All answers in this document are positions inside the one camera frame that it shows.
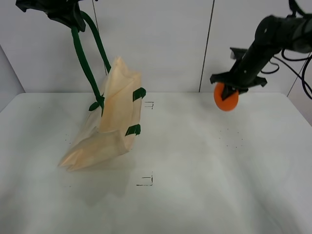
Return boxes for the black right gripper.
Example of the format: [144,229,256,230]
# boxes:
[210,46,268,100]

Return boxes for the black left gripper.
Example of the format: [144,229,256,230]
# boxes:
[47,0,86,32]

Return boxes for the orange with stem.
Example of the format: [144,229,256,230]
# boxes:
[214,83,239,112]

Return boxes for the white linen bag green handles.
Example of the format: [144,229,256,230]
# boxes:
[59,12,146,171]

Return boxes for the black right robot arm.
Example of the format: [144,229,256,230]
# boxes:
[210,15,312,100]

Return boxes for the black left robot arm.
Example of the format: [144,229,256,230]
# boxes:
[16,0,86,32]

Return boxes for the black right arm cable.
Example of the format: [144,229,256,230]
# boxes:
[262,0,312,100]

